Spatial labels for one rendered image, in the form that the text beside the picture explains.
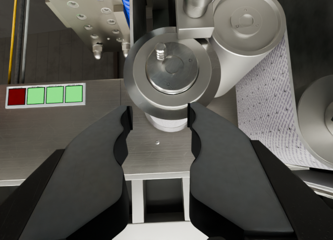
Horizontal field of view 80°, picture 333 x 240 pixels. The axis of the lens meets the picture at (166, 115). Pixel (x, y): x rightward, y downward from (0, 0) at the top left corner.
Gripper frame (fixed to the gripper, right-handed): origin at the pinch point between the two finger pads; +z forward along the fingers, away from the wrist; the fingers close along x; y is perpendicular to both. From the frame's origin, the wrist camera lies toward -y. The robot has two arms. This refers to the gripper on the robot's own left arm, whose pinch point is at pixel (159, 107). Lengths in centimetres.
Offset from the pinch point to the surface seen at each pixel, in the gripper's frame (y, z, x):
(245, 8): -3.5, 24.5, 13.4
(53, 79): 69, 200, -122
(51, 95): 20, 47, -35
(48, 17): 9, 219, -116
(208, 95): 7.2, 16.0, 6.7
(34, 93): 19, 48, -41
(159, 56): 1.3, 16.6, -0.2
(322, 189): 22.7, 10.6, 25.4
